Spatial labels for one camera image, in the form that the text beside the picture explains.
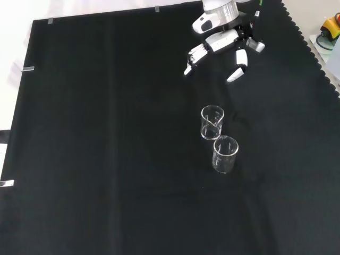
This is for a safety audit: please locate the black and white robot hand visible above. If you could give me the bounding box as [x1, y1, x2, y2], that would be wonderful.
[183, 17, 266, 84]

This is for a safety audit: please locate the black bench cloth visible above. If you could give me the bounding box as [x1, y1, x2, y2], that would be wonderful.
[0, 0, 340, 255]

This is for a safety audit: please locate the clear glass beaker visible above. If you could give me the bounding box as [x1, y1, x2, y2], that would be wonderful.
[212, 135, 239, 173]
[200, 104, 225, 141]

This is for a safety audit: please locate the yellow stop button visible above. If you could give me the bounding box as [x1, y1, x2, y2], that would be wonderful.
[319, 12, 340, 40]

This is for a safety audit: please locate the pale board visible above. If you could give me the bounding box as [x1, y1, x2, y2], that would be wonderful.
[308, 33, 340, 87]

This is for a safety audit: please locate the black cable with connector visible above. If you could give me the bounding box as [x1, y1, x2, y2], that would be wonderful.
[249, 9, 261, 30]

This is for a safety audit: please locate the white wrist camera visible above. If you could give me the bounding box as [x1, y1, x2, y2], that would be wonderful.
[192, 12, 222, 35]

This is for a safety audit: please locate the black bar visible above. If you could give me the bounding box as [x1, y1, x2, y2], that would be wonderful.
[0, 129, 11, 145]

